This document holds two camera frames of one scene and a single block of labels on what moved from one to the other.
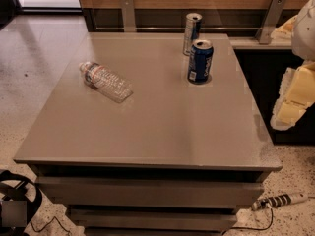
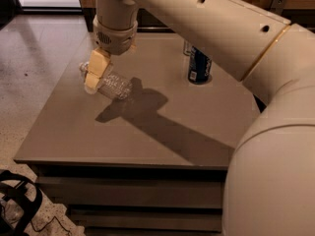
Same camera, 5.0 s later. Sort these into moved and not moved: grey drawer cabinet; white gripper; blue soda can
Moved: white gripper
Not moved: grey drawer cabinet; blue soda can
